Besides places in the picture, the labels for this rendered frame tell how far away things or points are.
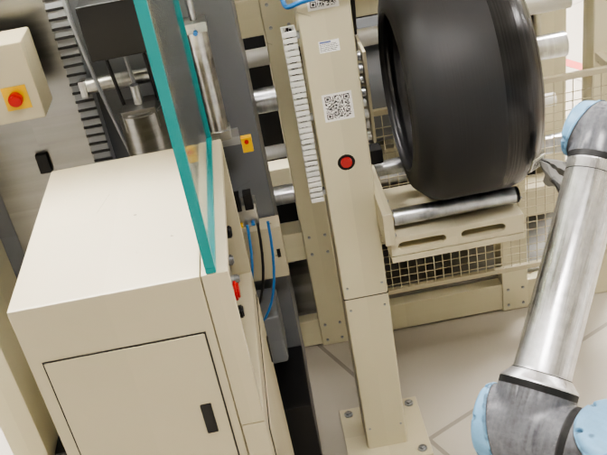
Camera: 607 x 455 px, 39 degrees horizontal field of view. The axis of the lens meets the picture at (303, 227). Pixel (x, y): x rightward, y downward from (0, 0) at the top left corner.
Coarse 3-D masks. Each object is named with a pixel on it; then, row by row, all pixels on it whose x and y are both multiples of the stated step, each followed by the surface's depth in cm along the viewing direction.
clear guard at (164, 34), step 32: (160, 0) 151; (160, 32) 141; (160, 64) 131; (192, 64) 187; (160, 96) 133; (192, 96) 178; (192, 128) 165; (192, 160) 154; (192, 192) 143; (192, 224) 146
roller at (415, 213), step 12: (492, 192) 226; (504, 192) 226; (516, 192) 226; (420, 204) 227; (432, 204) 226; (444, 204) 225; (456, 204) 225; (468, 204) 225; (480, 204) 225; (492, 204) 226; (504, 204) 227; (396, 216) 225; (408, 216) 225; (420, 216) 225; (432, 216) 226; (444, 216) 227
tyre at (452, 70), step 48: (384, 0) 215; (432, 0) 199; (480, 0) 198; (384, 48) 239; (432, 48) 195; (480, 48) 194; (528, 48) 196; (432, 96) 196; (480, 96) 195; (528, 96) 197; (432, 144) 202; (480, 144) 201; (528, 144) 203; (432, 192) 218; (480, 192) 221
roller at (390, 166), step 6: (384, 162) 249; (390, 162) 249; (396, 162) 249; (378, 168) 249; (384, 168) 249; (390, 168) 249; (396, 168) 249; (402, 168) 249; (378, 174) 250; (384, 174) 250
